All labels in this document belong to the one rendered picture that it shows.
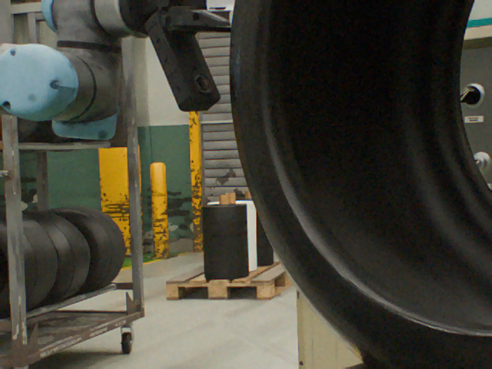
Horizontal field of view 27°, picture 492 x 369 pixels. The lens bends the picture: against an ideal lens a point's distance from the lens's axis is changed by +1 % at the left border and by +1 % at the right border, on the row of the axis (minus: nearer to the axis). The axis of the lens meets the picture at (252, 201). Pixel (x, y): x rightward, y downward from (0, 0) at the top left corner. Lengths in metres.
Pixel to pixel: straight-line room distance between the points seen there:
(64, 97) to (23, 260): 3.57
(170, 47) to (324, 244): 0.36
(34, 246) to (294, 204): 3.92
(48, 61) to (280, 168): 0.31
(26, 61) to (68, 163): 10.72
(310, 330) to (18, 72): 0.82
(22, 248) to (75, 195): 7.15
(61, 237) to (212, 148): 6.04
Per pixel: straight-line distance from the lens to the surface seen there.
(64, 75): 1.06
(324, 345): 1.68
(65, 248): 5.05
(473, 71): 1.54
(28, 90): 1.05
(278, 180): 0.84
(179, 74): 1.08
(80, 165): 11.69
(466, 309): 1.00
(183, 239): 11.09
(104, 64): 1.19
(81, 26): 1.19
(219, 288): 7.48
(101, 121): 1.19
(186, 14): 1.04
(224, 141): 10.94
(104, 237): 5.42
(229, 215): 7.45
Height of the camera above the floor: 1.11
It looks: 3 degrees down
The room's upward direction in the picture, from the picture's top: 2 degrees counter-clockwise
